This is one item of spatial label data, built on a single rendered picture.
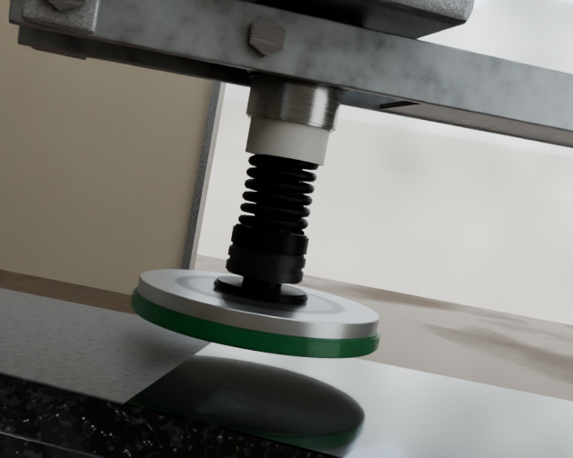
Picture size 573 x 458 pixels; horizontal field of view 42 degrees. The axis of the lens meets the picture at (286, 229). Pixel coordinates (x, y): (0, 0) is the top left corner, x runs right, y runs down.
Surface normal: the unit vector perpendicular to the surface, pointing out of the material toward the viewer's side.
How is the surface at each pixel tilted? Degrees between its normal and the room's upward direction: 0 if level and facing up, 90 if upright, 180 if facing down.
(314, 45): 90
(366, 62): 90
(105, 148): 90
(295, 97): 90
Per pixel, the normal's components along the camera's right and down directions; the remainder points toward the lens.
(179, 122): -0.11, 0.04
